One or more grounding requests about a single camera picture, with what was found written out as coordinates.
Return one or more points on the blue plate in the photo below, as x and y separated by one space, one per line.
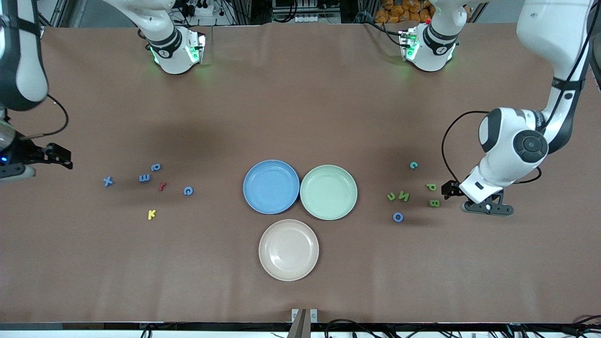
271 188

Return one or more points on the beige plate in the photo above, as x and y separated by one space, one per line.
288 251

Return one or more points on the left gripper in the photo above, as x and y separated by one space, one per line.
451 188

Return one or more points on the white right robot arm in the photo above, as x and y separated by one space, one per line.
29 70

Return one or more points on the green foam letter N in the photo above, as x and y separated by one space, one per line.
404 196

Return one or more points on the green plate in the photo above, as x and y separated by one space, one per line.
328 195

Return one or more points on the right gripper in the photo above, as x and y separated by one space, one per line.
29 153

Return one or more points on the green foam letter P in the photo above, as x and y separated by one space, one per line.
427 186

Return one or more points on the blue foam letter X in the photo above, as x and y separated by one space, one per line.
108 181

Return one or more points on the blue foam letter O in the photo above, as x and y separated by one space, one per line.
394 217

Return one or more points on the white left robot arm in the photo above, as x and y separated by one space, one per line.
497 157

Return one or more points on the blue foam letter C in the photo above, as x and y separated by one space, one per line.
185 191

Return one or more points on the metal bracket at table edge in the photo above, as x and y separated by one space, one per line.
295 315

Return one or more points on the slanted aluminium strut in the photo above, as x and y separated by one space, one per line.
60 14

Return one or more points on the blue foam letter E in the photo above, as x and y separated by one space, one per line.
144 178

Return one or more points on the bag of orange fruits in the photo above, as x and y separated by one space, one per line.
399 11

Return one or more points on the white power strip with plugs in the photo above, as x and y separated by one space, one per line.
202 9

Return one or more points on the long white power strip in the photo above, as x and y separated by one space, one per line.
310 19

